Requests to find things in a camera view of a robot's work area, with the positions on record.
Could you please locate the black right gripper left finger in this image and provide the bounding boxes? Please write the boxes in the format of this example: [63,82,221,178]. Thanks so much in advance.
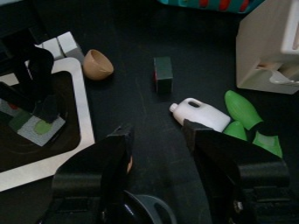
[36,125,137,224]

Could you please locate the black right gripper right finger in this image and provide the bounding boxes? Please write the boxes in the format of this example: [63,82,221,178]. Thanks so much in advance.
[182,118,299,224]

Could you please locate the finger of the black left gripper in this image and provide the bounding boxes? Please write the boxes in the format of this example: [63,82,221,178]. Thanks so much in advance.
[0,81,38,114]
[26,45,62,124]

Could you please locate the sushi roll green centre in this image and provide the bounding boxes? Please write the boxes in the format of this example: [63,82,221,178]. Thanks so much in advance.
[8,110,67,147]

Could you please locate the sushi roll red centre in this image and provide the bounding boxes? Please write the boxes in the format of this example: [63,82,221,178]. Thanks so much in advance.
[0,98,22,118]

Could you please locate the small tan toy piece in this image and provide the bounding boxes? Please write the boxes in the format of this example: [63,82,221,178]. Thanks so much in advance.
[126,155,135,174]

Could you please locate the white toy stove black top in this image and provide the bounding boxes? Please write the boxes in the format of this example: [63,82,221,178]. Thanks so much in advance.
[0,56,96,193]

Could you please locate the dark green sushi piece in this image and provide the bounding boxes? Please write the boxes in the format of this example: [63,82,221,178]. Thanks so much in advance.
[154,56,175,95]

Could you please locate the white block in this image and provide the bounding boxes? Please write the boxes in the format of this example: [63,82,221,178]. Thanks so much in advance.
[56,31,86,63]

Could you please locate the tan egg shell half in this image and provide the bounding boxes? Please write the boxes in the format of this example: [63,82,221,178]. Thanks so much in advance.
[82,49,117,81]

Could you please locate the grey toy pan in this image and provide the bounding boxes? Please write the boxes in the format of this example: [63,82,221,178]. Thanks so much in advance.
[123,190,179,224]

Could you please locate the green toy leafy vegetable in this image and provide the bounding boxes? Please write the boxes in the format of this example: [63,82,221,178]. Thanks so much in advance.
[222,89,285,159]

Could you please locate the white toy milk jug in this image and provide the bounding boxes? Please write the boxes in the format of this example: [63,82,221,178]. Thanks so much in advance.
[169,97,233,133]

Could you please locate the white toy toaster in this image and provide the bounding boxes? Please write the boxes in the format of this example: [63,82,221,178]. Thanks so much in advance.
[235,0,299,95]

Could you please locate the teal toy with red parts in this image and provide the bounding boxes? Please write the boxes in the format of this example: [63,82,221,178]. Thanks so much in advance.
[157,0,267,14]

